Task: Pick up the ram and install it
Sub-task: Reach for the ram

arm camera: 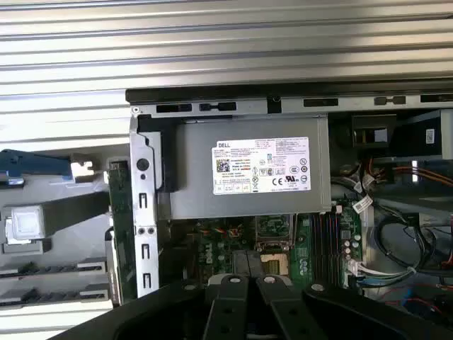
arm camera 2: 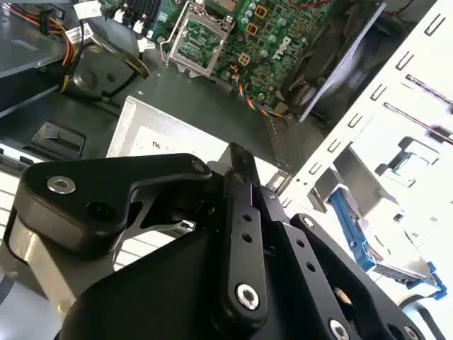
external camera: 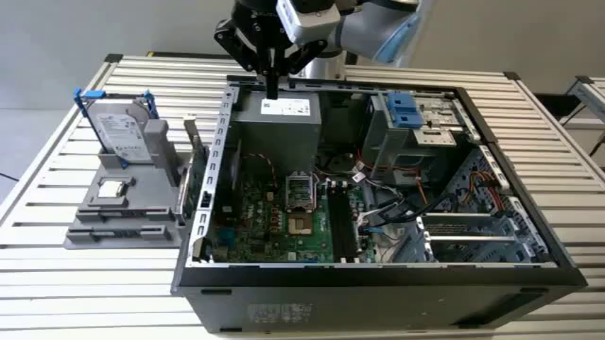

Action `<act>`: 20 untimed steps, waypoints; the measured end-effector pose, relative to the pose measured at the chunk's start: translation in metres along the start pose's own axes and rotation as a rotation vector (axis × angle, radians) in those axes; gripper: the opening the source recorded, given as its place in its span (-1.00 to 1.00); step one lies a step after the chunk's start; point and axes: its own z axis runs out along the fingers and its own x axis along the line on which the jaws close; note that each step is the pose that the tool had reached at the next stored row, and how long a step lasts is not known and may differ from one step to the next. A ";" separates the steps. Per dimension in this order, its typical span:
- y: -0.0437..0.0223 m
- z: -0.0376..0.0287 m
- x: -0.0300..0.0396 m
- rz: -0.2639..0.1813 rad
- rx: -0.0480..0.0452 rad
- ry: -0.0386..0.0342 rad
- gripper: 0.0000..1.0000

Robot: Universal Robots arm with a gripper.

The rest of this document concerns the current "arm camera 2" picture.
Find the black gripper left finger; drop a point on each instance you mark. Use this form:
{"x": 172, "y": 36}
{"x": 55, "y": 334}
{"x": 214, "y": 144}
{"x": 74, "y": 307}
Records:
{"x": 88, "y": 184}

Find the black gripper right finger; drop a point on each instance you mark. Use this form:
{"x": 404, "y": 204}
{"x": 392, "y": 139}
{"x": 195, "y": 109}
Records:
{"x": 306, "y": 255}

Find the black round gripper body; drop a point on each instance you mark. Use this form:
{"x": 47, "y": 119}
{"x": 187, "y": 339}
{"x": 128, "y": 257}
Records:
{"x": 148, "y": 301}

